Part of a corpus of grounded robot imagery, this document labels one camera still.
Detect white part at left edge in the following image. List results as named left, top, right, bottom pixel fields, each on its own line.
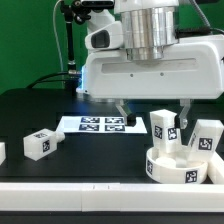
left=0, top=142, right=6, bottom=165

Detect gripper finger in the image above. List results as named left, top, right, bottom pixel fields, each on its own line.
left=115, top=99, right=136, bottom=127
left=178, top=99, right=192, bottom=129

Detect white L-shaped fence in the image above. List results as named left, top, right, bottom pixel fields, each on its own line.
left=0, top=154, right=224, bottom=212

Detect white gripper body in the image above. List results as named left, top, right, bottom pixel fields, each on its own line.
left=85, top=35, right=224, bottom=99

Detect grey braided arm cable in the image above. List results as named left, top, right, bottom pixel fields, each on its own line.
left=188, top=0, right=224, bottom=36

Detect paper sheet with tags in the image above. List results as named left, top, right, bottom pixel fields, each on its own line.
left=57, top=116, right=147, bottom=134

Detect white cable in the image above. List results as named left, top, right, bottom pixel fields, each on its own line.
left=52, top=0, right=66, bottom=73

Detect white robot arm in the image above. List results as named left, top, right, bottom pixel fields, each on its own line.
left=77, top=0, right=224, bottom=129

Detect white round stool seat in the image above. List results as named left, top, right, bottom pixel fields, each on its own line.
left=146, top=147, right=208, bottom=184

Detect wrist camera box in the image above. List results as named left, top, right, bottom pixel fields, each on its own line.
left=85, top=21, right=124, bottom=50

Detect black cables on table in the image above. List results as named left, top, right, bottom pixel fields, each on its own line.
left=25, top=71, right=83, bottom=90

